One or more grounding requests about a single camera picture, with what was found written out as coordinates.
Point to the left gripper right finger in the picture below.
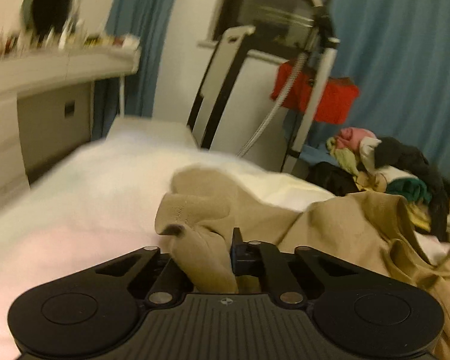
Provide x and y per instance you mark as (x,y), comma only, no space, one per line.
(312,305)

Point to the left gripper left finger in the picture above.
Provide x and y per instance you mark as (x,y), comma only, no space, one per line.
(93,311)

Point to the tan t-shirt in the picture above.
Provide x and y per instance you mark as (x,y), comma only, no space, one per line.
(369,229)

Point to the pile of mixed clothes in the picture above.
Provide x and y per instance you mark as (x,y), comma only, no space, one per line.
(356,160)

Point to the pastel bed duvet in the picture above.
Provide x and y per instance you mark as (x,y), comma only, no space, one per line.
(101,204)

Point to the white vanity desk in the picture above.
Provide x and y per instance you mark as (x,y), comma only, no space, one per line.
(46,108)

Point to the red cloth on stand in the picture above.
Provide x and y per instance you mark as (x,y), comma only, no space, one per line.
(336,101)

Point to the cosmetic bottles on desk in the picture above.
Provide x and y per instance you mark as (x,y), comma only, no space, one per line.
(73,36)

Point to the blue curtain right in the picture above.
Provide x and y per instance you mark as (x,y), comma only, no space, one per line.
(398,54)

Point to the blue curtain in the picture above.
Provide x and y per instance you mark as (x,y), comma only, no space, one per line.
(141,25)
(398,54)

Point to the blue curtain left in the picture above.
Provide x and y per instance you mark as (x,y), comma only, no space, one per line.
(141,25)

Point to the wavy black frame mirror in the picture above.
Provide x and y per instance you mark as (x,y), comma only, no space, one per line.
(41,16)

